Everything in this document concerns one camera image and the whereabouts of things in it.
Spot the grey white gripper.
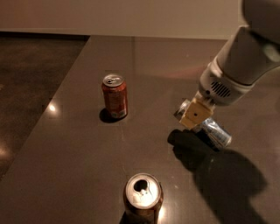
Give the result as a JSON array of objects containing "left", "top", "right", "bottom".
[{"left": 179, "top": 58, "right": 253, "bottom": 130}]

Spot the silver blue redbull can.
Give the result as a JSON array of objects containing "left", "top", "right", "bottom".
[{"left": 174, "top": 108, "right": 232, "bottom": 149}]

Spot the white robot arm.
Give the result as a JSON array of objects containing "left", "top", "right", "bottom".
[{"left": 178, "top": 0, "right": 280, "bottom": 130}]

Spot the red upright soda can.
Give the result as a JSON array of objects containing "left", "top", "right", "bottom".
[{"left": 101, "top": 73, "right": 128, "bottom": 119}]

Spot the opened brown soda can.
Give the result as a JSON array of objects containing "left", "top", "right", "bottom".
[{"left": 123, "top": 173, "right": 164, "bottom": 224}]

